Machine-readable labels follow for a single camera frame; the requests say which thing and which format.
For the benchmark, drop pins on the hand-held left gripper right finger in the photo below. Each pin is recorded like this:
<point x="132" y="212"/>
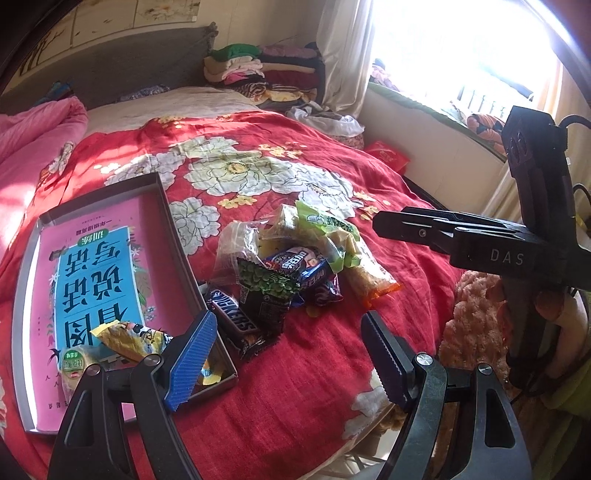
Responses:
<point x="388" y="364"/>

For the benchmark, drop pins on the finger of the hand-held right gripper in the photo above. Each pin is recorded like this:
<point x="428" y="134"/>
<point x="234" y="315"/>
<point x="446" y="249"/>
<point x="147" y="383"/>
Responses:
<point x="406" y="220"/>
<point x="431" y="242"/>

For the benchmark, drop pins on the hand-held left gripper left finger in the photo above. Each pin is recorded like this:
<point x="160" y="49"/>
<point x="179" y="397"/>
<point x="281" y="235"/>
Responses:
<point x="194" y="364"/>

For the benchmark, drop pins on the brown chocolate bar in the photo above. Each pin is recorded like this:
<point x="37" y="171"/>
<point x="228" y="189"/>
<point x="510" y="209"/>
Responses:
<point x="233" y="321"/>

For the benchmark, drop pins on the green yellow snack packet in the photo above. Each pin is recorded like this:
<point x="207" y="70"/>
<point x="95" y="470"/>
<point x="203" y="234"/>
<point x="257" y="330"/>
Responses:
<point x="334" y="235"/>

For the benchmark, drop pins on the black green pea packet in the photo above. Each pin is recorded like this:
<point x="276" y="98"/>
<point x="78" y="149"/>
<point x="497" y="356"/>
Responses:
<point x="265" y="288"/>

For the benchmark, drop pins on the grey shallow box tray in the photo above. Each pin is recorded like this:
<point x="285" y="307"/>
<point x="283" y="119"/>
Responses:
<point x="184" y="258"/>

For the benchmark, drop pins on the blue cookie packet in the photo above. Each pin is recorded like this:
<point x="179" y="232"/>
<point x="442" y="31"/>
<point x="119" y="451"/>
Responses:
<point x="300" y="266"/>

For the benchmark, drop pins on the clear plastic snack bag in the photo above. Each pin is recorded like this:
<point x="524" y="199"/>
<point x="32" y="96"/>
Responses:
<point x="235" y="249"/>

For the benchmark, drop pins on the person's right hand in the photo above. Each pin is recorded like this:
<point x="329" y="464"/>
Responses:
<point x="549" y="302"/>

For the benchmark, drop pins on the red paper packet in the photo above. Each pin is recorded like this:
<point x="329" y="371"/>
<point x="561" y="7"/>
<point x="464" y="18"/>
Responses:
<point x="388" y="153"/>

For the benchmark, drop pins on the beige plush toy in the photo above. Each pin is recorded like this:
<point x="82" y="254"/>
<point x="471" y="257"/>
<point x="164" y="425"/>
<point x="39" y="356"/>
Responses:
<point x="471" y="318"/>

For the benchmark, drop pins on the purple snack packet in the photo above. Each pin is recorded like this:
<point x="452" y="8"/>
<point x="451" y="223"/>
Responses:
<point x="325" y="291"/>

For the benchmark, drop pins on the green label snack packet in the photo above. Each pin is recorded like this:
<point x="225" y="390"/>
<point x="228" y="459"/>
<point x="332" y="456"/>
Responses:
<point x="76" y="367"/>

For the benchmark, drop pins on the red floral blanket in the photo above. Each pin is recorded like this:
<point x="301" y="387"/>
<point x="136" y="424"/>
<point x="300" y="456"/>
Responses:
<point x="286" y="194"/>

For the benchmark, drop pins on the orange patterned cloth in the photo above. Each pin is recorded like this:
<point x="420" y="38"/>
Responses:
<point x="485" y="124"/>

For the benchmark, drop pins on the white plastic bag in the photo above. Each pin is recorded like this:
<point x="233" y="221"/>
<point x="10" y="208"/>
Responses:
<point x="332" y="121"/>

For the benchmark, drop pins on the pink and blue book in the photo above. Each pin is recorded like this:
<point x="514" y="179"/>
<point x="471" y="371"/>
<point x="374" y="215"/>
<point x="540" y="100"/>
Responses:
<point x="92" y="277"/>

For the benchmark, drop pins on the white curtain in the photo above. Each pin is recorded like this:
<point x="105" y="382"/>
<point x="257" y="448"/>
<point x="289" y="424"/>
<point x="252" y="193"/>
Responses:
<point x="344" y="50"/>

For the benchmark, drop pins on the pile of folded clothes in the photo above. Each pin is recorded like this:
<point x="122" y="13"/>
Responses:
<point x="268" y="74"/>

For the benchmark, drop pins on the white bed sheet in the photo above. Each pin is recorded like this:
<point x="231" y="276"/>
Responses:
<point x="175" y="104"/>

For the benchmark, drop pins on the patterned pillow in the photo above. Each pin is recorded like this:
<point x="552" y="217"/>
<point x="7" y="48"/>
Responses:
<point x="141" y="93"/>

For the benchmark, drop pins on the pink quilt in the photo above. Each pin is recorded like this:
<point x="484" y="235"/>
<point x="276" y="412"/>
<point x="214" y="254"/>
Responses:
<point x="32" y="129"/>

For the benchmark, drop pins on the grey headboard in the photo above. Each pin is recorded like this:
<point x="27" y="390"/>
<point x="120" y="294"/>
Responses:
<point x="115" y="60"/>

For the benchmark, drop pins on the wall poster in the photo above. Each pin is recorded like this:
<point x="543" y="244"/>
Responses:
<point x="106" y="23"/>

